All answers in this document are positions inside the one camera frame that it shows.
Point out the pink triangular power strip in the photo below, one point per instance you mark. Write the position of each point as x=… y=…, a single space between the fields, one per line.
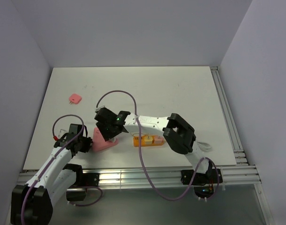
x=99 y=144

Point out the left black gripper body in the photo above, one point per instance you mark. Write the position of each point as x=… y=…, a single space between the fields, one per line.
x=85 y=144

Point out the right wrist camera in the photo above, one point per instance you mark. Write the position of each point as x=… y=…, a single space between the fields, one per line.
x=99 y=108

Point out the aluminium rail frame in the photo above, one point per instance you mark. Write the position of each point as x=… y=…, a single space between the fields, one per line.
x=148 y=185

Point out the yellow plug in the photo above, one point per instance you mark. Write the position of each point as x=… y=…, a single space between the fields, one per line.
x=148 y=140

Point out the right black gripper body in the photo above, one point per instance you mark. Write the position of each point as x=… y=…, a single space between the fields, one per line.
x=106 y=131

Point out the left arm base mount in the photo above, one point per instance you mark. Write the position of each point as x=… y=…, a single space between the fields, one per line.
x=78 y=191

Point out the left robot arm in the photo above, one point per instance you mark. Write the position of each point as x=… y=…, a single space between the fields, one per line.
x=33 y=202

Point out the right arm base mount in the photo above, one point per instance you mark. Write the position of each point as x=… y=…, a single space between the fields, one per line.
x=203 y=183

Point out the orange power strip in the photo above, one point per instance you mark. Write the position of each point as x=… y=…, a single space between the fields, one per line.
x=136 y=142

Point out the pink plug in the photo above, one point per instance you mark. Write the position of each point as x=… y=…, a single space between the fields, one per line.
x=158 y=140

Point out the pink square charger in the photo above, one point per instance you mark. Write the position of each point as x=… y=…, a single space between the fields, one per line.
x=74 y=99

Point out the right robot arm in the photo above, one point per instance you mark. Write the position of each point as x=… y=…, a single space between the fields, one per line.
x=179 y=135

